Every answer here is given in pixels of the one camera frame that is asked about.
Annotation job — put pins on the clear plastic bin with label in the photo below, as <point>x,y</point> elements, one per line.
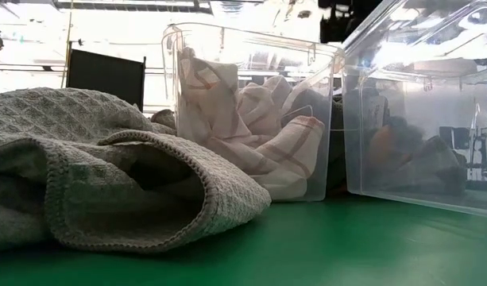
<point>426,59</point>

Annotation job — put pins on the black monitor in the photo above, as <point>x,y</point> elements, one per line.
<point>454,137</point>

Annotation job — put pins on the large grey waffle towel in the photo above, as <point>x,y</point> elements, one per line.
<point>108,119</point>

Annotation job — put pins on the black standing panel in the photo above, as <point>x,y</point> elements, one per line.
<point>108,75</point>

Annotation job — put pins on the white towel with red stripes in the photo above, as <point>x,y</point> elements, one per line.
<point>211,99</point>

